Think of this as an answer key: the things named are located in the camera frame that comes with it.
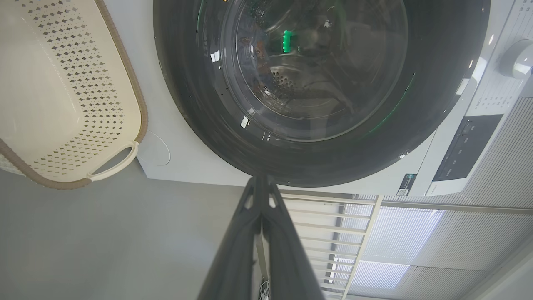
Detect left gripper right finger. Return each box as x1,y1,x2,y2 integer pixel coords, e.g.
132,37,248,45
262,175,326,300

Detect white metal railing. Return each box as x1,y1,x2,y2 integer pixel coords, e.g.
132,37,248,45
279,192,384,300

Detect white round control knob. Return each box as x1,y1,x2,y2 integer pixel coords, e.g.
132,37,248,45
499,39,533,80

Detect white front-load washing machine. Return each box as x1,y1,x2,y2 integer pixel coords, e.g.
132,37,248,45
104,0,533,198

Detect black round glass washer door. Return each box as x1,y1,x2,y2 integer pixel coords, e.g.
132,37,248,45
153,0,492,188

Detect white window blinds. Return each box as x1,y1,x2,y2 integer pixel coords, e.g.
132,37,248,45
346,98,533,300

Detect dark grey control panel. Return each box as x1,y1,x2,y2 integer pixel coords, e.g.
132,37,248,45
432,113,504,182

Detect black label with QR code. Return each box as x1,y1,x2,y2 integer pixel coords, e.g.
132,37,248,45
396,174,418,196

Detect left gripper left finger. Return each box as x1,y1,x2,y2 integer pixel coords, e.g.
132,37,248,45
198,175,264,300

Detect round white filter cover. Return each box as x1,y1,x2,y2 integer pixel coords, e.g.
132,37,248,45
141,131,171,166

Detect cream perforated laundry basket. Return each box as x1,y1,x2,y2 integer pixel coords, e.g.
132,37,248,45
0,0,149,190

